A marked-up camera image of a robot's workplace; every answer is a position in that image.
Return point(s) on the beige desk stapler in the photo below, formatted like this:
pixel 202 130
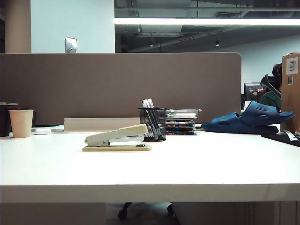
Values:
pixel 117 135

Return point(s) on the black mesh pen holder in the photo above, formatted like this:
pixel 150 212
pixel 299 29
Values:
pixel 158 126

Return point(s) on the metal wall switch plate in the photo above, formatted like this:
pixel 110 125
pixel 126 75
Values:
pixel 71 44

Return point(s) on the blue slipper lying flat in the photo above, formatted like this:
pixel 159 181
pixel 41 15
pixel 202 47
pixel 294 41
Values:
pixel 222 123

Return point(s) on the beige paper cup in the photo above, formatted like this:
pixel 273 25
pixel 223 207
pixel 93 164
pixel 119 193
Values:
pixel 21 123

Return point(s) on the dark cylindrical container with lid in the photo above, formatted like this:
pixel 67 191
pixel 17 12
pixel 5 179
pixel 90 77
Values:
pixel 4 119

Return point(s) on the brown cardboard box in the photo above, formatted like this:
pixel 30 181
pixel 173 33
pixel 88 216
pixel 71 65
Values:
pixel 291 98

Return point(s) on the long ceiling light strip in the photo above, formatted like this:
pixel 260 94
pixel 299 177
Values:
pixel 199 21

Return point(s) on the colourful book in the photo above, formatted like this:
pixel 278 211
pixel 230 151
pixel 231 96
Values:
pixel 180 132
pixel 179 121
pixel 179 126

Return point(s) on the person in green top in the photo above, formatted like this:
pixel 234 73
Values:
pixel 272 99

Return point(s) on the white earbuds case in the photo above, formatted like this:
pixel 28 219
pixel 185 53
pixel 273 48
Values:
pixel 42 131

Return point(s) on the blue slipper leaning tilted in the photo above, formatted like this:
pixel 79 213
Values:
pixel 260 112

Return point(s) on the black mat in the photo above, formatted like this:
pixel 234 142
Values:
pixel 281 138

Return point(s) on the black computer monitor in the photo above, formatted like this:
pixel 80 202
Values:
pixel 252 90

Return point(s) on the red led sign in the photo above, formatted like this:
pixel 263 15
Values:
pixel 186 39

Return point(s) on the brown desk partition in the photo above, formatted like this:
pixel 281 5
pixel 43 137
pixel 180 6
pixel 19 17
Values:
pixel 93 86

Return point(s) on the white black pen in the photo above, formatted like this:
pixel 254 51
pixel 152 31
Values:
pixel 144 103
pixel 150 102

